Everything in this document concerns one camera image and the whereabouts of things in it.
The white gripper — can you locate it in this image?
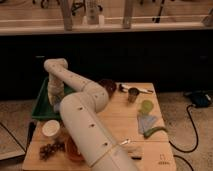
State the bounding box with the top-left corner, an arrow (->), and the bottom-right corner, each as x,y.
47,81 -> 65,106

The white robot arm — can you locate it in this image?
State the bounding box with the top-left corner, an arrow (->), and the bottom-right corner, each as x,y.
44,58 -> 140,171

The green plastic tray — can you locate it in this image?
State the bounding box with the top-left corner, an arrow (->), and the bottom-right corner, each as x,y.
31,76 -> 78,122

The white cup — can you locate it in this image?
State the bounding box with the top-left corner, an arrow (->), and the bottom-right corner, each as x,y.
42,120 -> 61,139

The dark brown bowl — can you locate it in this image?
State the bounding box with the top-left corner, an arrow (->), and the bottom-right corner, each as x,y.
99,79 -> 117,97

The orange bowl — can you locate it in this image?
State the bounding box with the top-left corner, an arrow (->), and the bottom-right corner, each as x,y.
65,137 -> 84,162

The dark grapes bunch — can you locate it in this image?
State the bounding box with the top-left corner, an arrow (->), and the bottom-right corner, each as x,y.
39,141 -> 65,160

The small metal cup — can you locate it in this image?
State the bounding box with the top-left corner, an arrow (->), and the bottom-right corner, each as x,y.
128,87 -> 140,103

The blue cloth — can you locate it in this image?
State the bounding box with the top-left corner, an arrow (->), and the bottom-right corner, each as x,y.
137,114 -> 157,134

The green cucumber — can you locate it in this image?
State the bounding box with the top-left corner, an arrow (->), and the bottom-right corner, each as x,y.
143,126 -> 167,139

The black blue device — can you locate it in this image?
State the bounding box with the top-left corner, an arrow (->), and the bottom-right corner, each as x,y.
184,91 -> 212,108

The black handled knife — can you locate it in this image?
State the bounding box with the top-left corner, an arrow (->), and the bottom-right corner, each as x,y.
119,83 -> 154,94

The black cable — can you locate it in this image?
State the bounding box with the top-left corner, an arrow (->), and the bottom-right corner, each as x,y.
168,103 -> 200,171

